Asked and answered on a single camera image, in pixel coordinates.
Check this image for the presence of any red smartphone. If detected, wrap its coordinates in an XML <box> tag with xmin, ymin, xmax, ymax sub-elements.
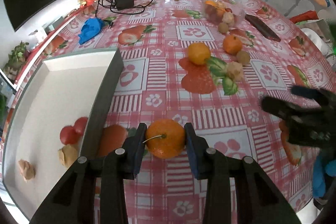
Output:
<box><xmin>245</xmin><ymin>14</ymin><xmax>281</xmax><ymax>42</ymax></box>

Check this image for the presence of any beige husk fruit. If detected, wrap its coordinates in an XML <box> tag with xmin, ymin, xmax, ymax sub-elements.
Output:
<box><xmin>227</xmin><ymin>62</ymin><xmax>244</xmax><ymax>82</ymax></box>
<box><xmin>18</xmin><ymin>159</ymin><xmax>35</xmax><ymax>181</ymax></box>
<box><xmin>58</xmin><ymin>144</ymin><xmax>78</xmax><ymax>168</ymax></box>

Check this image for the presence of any potted green plant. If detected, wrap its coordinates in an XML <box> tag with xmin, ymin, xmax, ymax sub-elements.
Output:
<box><xmin>3</xmin><ymin>42</ymin><xmax>30</xmax><ymax>83</ymax></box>

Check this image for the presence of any small tangerine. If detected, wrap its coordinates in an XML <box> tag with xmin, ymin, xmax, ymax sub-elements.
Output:
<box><xmin>223</xmin><ymin>35</ymin><xmax>243</xmax><ymax>55</ymax></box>

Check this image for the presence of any clear glass fruit bowl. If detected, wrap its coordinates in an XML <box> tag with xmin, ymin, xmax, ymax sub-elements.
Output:
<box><xmin>203</xmin><ymin>0</ymin><xmax>246</xmax><ymax>27</ymax></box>

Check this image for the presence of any red cherry tomato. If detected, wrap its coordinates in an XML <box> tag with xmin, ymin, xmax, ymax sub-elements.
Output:
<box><xmin>73</xmin><ymin>117</ymin><xmax>88</xmax><ymax>136</ymax></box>
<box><xmin>60</xmin><ymin>126</ymin><xmax>80</xmax><ymax>145</ymax></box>

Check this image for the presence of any orange tangerine with stem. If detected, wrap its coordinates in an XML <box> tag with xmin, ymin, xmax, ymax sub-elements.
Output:
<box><xmin>143</xmin><ymin>119</ymin><xmax>186</xmax><ymax>159</ymax></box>

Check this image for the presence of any large orange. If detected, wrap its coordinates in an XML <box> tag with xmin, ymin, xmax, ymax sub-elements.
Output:
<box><xmin>187</xmin><ymin>42</ymin><xmax>211</xmax><ymax>65</ymax></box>

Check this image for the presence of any black power adapter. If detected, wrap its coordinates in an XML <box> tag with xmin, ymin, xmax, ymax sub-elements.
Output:
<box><xmin>114</xmin><ymin>0</ymin><xmax>134</xmax><ymax>11</ymax></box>

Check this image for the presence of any white tray box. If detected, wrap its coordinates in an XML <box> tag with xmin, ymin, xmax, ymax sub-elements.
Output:
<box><xmin>2</xmin><ymin>49</ymin><xmax>123</xmax><ymax>219</ymax></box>

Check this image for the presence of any brown round longan fruit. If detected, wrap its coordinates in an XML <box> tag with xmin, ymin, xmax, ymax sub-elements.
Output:
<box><xmin>236</xmin><ymin>51</ymin><xmax>251</xmax><ymax>65</ymax></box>

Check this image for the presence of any red patterned tablecloth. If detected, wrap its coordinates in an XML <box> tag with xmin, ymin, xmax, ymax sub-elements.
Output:
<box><xmin>0</xmin><ymin>0</ymin><xmax>336</xmax><ymax>224</ymax></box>

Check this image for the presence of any blue glove on table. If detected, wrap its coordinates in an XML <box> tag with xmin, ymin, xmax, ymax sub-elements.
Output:
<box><xmin>78</xmin><ymin>18</ymin><xmax>105</xmax><ymax>45</ymax></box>

